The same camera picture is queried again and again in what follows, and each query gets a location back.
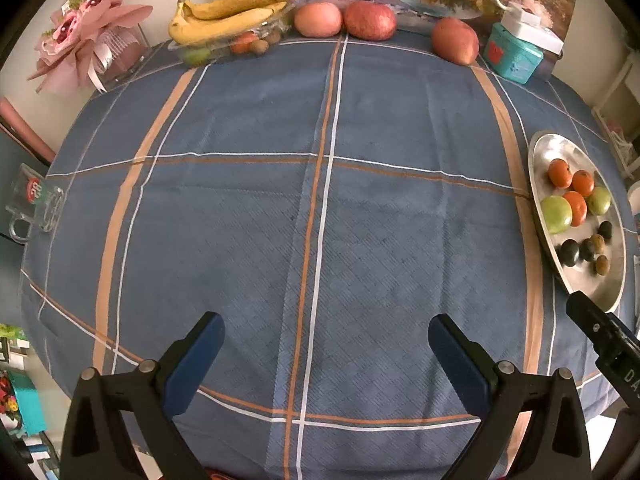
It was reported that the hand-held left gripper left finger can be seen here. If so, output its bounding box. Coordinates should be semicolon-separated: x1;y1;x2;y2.
60;311;225;480

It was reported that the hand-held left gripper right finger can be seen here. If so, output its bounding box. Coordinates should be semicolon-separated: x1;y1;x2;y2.
428;313;591;480

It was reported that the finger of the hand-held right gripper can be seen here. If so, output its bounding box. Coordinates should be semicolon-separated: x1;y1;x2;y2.
566;291;621;361

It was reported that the large green round fruit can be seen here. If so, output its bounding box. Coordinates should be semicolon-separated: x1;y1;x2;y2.
541;196;574;235

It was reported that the orange mandarin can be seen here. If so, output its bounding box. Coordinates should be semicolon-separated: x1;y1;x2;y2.
548;159;574;189
572;170;596;197
562;191;589;228

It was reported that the small green round fruit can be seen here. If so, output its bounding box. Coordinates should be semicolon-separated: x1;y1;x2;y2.
586;186;612;216

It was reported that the round metal plate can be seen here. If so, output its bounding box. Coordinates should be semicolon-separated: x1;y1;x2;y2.
528;130;627;314

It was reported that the blue plaid tablecloth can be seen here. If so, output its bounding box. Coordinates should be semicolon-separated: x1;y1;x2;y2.
20;30;632;480

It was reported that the teal storage box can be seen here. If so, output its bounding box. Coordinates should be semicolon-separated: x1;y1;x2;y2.
7;369;49;436

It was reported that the white shelf unit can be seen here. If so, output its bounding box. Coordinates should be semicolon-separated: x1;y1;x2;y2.
592;52;640;182

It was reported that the glass mug with label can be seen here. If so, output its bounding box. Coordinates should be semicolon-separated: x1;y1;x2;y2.
5;163;66;245

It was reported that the teal box with red label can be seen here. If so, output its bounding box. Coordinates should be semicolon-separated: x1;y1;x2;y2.
487;22;545;84

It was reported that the white gooseneck lamp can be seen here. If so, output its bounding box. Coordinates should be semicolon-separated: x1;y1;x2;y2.
490;0;565;55

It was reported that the green fruit in container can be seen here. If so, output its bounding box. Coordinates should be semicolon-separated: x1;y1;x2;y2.
180;46;211;67

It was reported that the elongated red apple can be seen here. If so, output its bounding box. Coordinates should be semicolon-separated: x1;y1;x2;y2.
431;16;480;66

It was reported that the clear plastic fruit container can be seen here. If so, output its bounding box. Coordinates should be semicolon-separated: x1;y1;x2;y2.
167;7;296;69

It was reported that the red fruit in container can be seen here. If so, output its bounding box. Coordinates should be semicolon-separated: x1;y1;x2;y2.
230;32;259;55

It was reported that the yellow banana bunch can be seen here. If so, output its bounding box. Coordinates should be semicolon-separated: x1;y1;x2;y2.
168;0;305;46

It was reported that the pink flower bouquet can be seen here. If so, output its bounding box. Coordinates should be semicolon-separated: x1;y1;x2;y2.
27;0;154;95

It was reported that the dark red apple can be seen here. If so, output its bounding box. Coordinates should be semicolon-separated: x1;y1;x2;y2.
343;0;398;41

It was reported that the pale red apple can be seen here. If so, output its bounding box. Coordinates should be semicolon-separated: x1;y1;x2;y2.
293;2;345;39

